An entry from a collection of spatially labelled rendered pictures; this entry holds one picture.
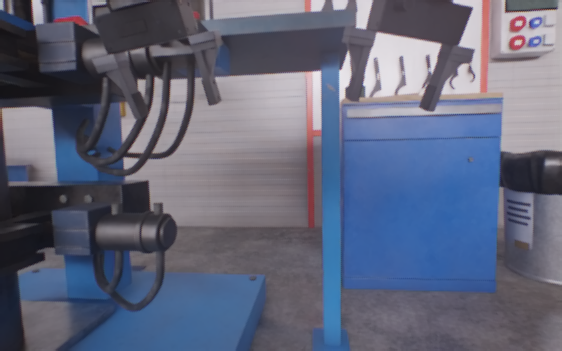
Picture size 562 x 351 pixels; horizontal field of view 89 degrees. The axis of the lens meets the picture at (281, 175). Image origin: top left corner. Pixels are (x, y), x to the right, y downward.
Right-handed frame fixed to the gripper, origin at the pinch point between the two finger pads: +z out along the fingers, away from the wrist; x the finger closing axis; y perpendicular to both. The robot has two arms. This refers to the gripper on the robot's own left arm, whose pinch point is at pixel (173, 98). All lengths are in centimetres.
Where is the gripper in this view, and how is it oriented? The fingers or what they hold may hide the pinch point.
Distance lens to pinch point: 51.6
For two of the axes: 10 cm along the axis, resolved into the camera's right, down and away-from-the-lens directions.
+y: 1.0, -4.7, 8.7
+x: -9.8, 1.2, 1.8
